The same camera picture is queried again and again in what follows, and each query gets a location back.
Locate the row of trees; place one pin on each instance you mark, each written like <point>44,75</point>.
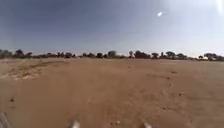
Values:
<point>140,55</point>

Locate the robot's own part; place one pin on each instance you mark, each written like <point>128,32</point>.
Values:
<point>147,125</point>
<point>75,124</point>

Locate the pale sandy grass patch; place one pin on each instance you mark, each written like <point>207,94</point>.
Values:
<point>23,70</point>

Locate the brown bare dirt ground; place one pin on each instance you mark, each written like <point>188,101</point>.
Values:
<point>110,93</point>

